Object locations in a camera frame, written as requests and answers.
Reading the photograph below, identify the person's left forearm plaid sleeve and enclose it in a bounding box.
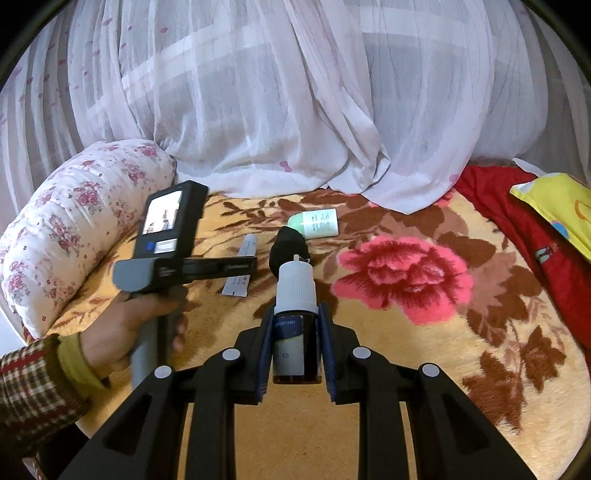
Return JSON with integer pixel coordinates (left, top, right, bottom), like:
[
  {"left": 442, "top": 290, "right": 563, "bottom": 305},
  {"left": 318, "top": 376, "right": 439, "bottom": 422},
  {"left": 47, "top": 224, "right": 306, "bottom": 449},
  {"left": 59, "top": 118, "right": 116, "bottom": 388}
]
[{"left": 0, "top": 333, "right": 110, "bottom": 462}]

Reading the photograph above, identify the white sheer curtain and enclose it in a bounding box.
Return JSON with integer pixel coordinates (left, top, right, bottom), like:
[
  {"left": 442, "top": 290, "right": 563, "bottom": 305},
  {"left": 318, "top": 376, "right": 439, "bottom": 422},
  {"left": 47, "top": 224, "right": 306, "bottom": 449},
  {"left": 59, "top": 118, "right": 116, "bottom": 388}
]
[{"left": 0, "top": 0, "right": 591, "bottom": 214}]

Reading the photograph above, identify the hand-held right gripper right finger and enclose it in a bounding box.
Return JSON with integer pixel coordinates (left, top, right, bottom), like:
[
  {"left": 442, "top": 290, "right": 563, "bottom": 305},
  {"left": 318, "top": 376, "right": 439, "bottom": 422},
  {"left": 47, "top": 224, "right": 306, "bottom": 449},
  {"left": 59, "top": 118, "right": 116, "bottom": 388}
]
[{"left": 318, "top": 302, "right": 541, "bottom": 480}]

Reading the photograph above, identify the red cloth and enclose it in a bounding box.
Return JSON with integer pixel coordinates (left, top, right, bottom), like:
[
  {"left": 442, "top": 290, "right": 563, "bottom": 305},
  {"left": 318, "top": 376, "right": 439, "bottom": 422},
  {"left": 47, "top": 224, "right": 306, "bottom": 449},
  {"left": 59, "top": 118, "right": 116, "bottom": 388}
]
[{"left": 455, "top": 165, "right": 591, "bottom": 343}]

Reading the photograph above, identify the dark dropper bottle white cap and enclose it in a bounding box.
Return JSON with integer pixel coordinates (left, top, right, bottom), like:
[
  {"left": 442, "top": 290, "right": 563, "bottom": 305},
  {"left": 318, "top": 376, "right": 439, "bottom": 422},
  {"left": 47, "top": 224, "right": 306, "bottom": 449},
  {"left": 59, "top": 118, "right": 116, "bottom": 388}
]
[{"left": 271, "top": 258, "right": 321, "bottom": 385}]

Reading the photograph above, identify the yellow floral plush blanket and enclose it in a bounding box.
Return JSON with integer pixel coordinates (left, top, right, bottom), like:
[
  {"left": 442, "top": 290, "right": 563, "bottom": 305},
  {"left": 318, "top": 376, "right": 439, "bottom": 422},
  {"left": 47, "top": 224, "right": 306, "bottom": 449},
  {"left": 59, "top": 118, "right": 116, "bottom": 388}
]
[{"left": 41, "top": 187, "right": 580, "bottom": 480}]

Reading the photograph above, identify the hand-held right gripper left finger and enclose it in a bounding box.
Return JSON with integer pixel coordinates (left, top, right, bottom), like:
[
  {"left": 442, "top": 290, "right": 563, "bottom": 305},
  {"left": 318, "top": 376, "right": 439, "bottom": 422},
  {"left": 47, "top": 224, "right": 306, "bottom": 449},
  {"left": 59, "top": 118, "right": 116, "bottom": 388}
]
[{"left": 55, "top": 302, "right": 278, "bottom": 480}]

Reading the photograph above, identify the white ointment tube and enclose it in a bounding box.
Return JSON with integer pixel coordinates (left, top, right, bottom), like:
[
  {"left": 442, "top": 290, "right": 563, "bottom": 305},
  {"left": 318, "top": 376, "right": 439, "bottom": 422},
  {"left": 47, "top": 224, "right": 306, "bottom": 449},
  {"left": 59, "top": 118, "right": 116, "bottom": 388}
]
[{"left": 221, "top": 233, "right": 259, "bottom": 297}]

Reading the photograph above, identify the pale green lotion bottle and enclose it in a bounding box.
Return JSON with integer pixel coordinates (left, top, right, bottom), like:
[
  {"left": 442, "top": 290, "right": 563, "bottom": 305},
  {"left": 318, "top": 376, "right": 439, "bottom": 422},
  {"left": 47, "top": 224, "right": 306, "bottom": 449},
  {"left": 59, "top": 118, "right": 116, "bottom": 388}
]
[{"left": 286, "top": 208, "right": 339, "bottom": 239}]

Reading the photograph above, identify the rolled pink floral quilt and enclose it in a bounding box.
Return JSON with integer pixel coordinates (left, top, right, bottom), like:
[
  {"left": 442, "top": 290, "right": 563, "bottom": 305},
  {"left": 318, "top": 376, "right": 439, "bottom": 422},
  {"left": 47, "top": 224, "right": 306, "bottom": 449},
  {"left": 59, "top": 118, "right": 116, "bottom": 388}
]
[{"left": 0, "top": 140, "right": 177, "bottom": 340}]

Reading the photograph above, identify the person's left hand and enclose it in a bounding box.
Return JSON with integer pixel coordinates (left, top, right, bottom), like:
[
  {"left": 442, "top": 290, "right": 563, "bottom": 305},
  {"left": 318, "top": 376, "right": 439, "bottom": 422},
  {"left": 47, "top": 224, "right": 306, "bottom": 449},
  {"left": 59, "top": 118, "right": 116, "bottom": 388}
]
[{"left": 79, "top": 290, "right": 188, "bottom": 376}]

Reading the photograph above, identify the black sock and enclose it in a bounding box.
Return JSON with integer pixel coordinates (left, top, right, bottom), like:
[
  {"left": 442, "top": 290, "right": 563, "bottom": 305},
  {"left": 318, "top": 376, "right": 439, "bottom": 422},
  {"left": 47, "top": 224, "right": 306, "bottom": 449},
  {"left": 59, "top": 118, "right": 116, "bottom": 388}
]
[{"left": 270, "top": 227, "right": 311, "bottom": 278}]

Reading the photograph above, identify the yellow printed bag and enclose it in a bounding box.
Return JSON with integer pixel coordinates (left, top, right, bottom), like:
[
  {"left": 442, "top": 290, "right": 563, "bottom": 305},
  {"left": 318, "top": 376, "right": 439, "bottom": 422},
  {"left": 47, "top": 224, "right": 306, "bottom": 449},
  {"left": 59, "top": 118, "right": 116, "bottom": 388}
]
[{"left": 510, "top": 172, "right": 591, "bottom": 265}]

